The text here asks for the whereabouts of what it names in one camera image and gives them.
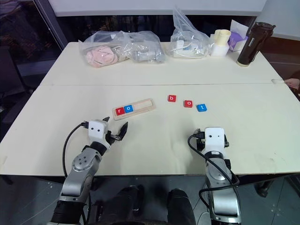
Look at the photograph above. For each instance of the red letter tile r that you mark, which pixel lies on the red letter tile r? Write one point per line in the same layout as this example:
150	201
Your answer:
119	111

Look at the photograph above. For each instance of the blue letter tile o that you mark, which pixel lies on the blue letter tile o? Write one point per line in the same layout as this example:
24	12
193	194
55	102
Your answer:
128	109

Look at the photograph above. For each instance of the dark brown drinking bottle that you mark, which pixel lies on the dark brown drinking bottle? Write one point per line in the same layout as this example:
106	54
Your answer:
252	44

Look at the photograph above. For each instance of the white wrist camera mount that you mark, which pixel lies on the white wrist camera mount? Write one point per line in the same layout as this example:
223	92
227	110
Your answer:
214	138
96	130

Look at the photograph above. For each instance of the white purple tissue box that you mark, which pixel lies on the white purple tissue box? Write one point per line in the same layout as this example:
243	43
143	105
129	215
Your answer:
237	37

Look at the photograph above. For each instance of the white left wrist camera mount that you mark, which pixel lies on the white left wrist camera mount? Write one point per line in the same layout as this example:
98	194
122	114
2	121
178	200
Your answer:
96	130

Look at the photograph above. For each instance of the bystander's hand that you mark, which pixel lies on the bystander's hand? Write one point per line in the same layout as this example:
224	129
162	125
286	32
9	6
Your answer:
293	83

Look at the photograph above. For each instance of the clear bag with white items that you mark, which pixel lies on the clear bag with white items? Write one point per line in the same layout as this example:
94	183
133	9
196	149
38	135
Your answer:
187	42

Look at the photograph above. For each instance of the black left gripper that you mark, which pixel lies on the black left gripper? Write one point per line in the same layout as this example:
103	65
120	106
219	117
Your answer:
111	138

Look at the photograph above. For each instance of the clear bag with pink cloth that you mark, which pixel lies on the clear bag with pink cloth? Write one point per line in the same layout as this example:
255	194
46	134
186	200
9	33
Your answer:
103	55

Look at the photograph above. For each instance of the cream plastic cups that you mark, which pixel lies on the cream plastic cups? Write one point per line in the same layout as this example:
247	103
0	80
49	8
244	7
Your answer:
222	37

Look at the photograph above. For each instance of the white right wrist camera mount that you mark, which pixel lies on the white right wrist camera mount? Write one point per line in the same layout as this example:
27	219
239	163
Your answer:
214	138

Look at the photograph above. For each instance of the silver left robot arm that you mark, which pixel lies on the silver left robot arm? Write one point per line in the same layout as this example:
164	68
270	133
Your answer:
78	173

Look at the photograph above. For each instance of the dark rounded shape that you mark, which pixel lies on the dark rounded shape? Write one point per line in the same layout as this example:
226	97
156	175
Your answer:
180	206

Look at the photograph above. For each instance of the red letter tile o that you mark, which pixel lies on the red letter tile o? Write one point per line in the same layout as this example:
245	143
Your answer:
188	104

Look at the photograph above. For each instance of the wooden letter tray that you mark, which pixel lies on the wooden letter tray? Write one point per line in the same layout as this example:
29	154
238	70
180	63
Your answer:
143	106

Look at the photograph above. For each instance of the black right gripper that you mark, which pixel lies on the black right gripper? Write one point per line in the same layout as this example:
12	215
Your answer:
200	144

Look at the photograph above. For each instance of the clear bag with grey parts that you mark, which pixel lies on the clear bag with grey parts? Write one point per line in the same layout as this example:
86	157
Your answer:
147	50

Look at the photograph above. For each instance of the red letter tile b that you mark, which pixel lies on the red letter tile b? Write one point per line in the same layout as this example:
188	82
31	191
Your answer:
172	98

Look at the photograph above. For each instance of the blue letter tile t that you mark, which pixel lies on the blue letter tile t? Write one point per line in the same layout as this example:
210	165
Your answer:
201	107

